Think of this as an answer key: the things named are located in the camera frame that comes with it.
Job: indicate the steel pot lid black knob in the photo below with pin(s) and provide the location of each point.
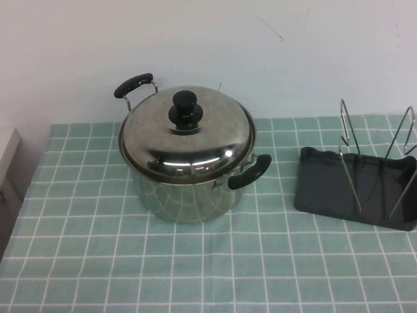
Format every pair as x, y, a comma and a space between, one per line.
156, 143

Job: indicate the stainless steel cooking pot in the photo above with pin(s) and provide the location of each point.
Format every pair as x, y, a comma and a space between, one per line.
182, 205

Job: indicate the green checked tablecloth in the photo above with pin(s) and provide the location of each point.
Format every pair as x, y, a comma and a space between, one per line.
195, 277

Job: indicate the white side cabinet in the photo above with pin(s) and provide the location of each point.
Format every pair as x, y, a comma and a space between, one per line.
8, 156

